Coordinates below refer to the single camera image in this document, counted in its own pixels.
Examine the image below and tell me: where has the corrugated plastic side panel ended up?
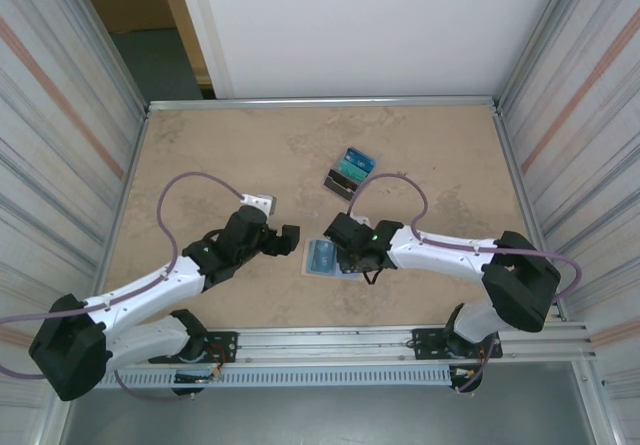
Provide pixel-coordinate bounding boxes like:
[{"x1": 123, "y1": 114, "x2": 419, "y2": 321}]
[
  {"x1": 499, "y1": 0, "x2": 640, "y2": 396},
  {"x1": 0, "y1": 0, "x2": 149, "y2": 416}
]

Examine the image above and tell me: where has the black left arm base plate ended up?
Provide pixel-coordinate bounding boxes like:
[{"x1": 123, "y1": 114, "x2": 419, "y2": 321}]
[{"x1": 148, "y1": 331, "x2": 239, "y2": 365}]

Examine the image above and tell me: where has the grey slotted cable duct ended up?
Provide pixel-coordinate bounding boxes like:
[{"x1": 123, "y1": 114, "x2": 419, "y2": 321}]
[{"x1": 102, "y1": 367, "x2": 454, "y2": 389}]

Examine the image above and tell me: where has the aluminium table edge rail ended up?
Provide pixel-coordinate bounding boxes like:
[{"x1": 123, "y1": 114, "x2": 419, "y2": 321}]
[
  {"x1": 146, "y1": 95, "x2": 501, "y2": 112},
  {"x1": 492, "y1": 107, "x2": 567, "y2": 322}
]

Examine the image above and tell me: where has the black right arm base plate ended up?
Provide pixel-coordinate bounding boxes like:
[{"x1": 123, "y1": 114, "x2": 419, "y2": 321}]
[{"x1": 412, "y1": 327, "x2": 503, "y2": 361}]

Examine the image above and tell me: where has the black card in box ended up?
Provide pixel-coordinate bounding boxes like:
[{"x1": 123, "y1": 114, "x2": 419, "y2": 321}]
[{"x1": 324, "y1": 168, "x2": 359, "y2": 199}]

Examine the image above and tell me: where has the clear plastic card box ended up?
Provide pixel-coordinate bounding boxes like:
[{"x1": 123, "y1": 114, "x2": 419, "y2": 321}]
[{"x1": 323, "y1": 145, "x2": 384, "y2": 201}]

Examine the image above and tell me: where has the blue card in box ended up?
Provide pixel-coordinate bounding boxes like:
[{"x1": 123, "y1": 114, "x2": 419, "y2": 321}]
[{"x1": 343, "y1": 147, "x2": 379, "y2": 171}]

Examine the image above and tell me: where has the aluminium mounting rail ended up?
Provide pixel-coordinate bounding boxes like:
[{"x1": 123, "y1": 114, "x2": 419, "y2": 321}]
[{"x1": 99, "y1": 320, "x2": 599, "y2": 366}]

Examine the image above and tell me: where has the beige card holder wallet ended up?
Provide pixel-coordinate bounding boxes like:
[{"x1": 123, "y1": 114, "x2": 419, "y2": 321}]
[{"x1": 302, "y1": 237, "x2": 366, "y2": 282}]

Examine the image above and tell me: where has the teal card in box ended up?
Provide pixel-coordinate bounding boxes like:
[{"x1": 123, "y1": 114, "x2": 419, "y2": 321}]
[{"x1": 335, "y1": 159, "x2": 375, "y2": 181}]

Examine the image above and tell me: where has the white door frame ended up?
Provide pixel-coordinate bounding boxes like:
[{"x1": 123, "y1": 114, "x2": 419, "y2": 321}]
[{"x1": 173, "y1": 0, "x2": 236, "y2": 100}]

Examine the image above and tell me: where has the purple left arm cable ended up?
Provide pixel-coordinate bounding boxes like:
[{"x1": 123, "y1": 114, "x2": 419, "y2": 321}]
[{"x1": 0, "y1": 171, "x2": 251, "y2": 402}]

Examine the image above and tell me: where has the blue credit card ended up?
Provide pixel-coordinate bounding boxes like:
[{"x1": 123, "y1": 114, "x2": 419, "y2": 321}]
[{"x1": 306, "y1": 240, "x2": 338, "y2": 273}]

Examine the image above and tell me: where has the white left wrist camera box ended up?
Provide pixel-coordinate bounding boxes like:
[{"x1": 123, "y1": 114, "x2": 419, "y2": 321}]
[{"x1": 242, "y1": 193, "x2": 278, "y2": 217}]

